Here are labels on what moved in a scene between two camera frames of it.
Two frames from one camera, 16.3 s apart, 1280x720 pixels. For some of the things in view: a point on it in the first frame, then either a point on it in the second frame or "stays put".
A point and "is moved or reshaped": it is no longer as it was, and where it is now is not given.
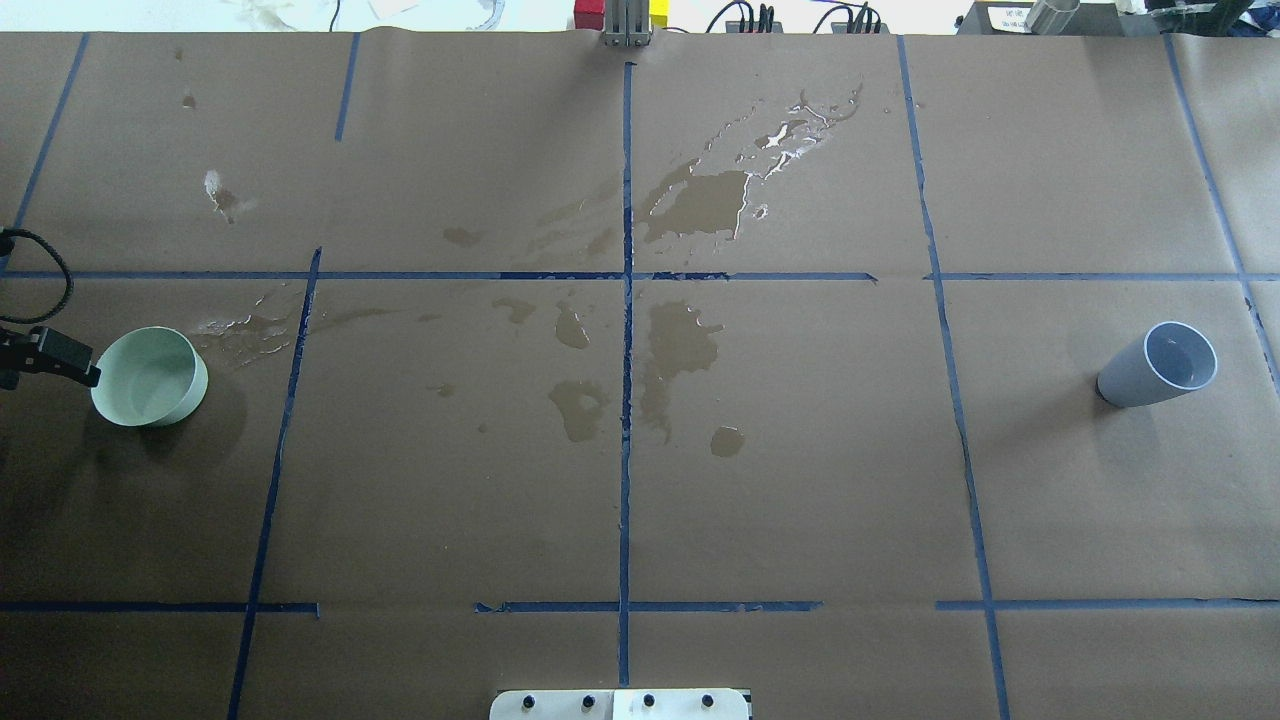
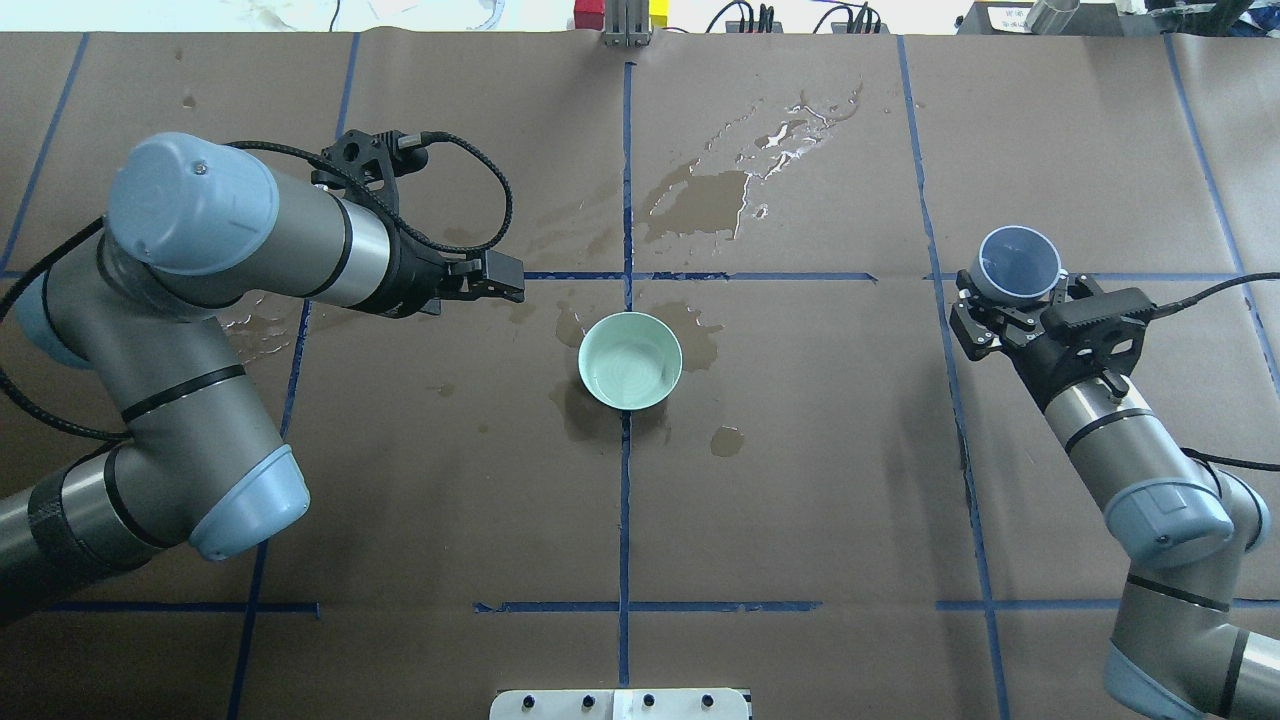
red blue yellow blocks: x=589 y=14 stays put
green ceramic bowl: x=151 y=376 is moved or reshaped
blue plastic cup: x=1169 y=359 to x=1016 y=264
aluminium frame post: x=627 y=23 stays put
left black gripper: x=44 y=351 to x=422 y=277
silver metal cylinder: x=1050 y=17 stays put
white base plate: x=620 y=704 stays put
